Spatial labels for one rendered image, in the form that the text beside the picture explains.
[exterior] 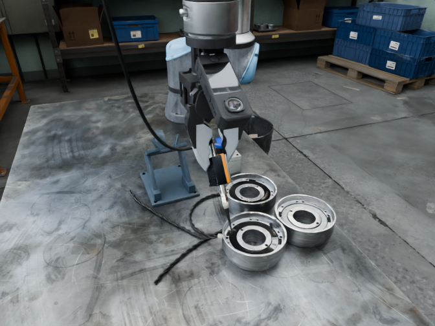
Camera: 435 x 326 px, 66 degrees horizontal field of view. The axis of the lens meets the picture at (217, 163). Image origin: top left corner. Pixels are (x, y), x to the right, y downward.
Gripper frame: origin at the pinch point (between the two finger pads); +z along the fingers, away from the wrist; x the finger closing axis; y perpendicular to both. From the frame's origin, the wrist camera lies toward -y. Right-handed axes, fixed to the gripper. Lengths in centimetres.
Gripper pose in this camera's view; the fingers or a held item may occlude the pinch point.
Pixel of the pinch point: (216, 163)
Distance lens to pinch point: 55.3
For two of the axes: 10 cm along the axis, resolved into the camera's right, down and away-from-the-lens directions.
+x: -9.2, 2.0, -3.3
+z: 0.0, 8.5, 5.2
